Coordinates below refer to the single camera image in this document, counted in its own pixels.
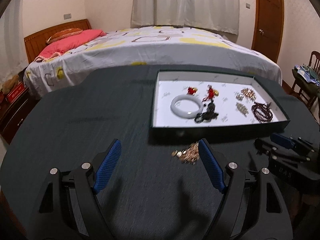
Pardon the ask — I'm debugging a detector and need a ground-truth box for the pink shell bracelet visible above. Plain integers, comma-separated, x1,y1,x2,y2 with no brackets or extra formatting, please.
171,142,201,165

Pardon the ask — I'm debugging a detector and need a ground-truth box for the dark red bead mala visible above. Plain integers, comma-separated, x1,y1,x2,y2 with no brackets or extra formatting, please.
251,102,273,123

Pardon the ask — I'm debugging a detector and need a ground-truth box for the silver bead earring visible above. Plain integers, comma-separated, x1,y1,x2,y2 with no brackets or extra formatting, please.
236,102,249,116

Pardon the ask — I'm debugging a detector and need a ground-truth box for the black gourd pendant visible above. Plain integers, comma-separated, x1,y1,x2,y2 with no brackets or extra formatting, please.
194,99,219,124

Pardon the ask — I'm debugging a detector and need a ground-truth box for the pink bead bracelet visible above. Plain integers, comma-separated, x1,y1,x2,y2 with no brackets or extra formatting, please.
240,87,257,100

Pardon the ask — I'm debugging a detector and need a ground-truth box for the small silver earring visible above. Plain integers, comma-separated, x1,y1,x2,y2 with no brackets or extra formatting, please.
235,93,244,101

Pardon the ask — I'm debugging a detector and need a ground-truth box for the white jade bangle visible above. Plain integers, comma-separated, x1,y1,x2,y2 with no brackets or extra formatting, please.
170,94,203,119

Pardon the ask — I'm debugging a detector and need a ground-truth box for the red knot gold charm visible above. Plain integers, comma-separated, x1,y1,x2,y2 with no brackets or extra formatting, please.
202,85,219,102

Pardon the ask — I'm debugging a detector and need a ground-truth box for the small gold red charm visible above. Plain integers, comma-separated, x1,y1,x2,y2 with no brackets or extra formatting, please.
187,87,198,95

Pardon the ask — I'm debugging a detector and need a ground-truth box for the green jewelry tray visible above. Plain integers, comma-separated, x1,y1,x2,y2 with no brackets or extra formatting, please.
149,70,290,145

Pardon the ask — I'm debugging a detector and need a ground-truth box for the wooden chair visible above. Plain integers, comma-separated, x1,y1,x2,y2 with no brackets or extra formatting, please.
290,51,319,110

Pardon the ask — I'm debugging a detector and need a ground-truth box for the dark grey table cloth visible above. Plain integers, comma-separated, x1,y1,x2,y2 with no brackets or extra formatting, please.
1,66,319,239

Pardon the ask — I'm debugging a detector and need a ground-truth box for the clothes pile on chair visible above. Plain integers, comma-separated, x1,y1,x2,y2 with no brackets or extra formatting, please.
292,64,319,95

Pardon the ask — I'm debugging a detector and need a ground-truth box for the dark wooden nightstand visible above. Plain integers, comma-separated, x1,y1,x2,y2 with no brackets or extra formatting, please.
1,88,30,145

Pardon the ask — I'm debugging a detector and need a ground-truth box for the red box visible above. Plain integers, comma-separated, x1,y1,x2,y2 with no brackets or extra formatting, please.
6,82,25,103

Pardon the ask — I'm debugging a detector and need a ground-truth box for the brown wooden door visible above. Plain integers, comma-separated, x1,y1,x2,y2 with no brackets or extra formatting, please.
252,0,284,62

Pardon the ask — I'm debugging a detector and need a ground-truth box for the pink pillow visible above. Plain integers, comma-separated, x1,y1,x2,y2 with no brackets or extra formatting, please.
34,29,106,62

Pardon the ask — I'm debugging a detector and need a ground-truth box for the brown plush toy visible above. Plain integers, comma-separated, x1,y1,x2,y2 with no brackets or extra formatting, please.
2,75,20,95

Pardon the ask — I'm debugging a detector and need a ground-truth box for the bed with patterned sheet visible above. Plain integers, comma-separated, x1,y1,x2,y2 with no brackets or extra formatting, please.
23,26,282,97

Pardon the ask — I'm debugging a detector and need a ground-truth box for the orange patterned pillow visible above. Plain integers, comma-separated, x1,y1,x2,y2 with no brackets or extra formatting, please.
46,28,83,44

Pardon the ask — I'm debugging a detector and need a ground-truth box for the wooden headboard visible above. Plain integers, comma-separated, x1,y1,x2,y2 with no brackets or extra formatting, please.
24,19,92,63

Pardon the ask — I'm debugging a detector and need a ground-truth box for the white curtain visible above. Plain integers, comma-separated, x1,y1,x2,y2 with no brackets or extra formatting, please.
131,0,240,35

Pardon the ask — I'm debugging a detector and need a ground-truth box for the wall socket plate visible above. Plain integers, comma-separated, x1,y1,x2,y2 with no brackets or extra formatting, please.
63,14,72,20

